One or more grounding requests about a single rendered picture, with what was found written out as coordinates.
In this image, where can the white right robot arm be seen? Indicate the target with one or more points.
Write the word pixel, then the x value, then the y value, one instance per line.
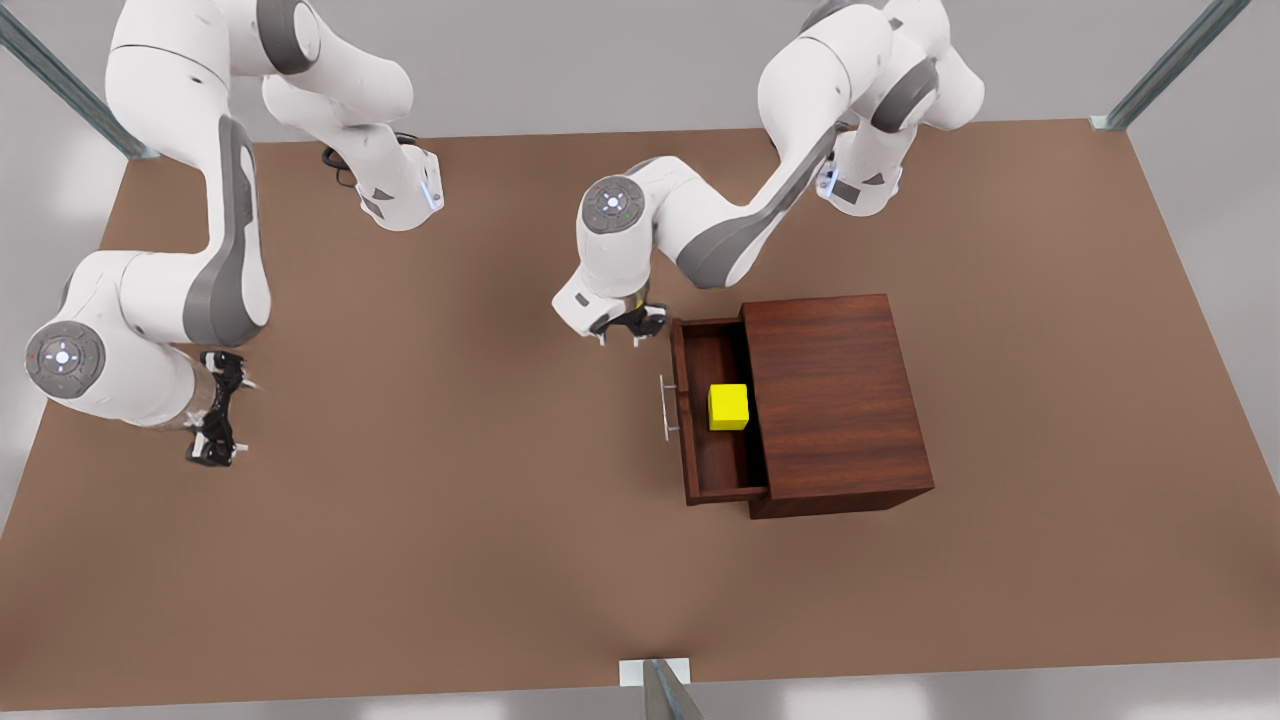
pixel 160 290

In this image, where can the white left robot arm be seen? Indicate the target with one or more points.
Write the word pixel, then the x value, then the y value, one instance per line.
pixel 700 225

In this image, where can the yellow cube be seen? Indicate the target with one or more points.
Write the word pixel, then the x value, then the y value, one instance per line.
pixel 729 407

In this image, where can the dark wooden cabinet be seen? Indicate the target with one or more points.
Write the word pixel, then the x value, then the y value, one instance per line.
pixel 835 400

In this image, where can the silver frame post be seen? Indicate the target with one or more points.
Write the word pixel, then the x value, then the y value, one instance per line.
pixel 70 90
pixel 1165 65
pixel 665 692

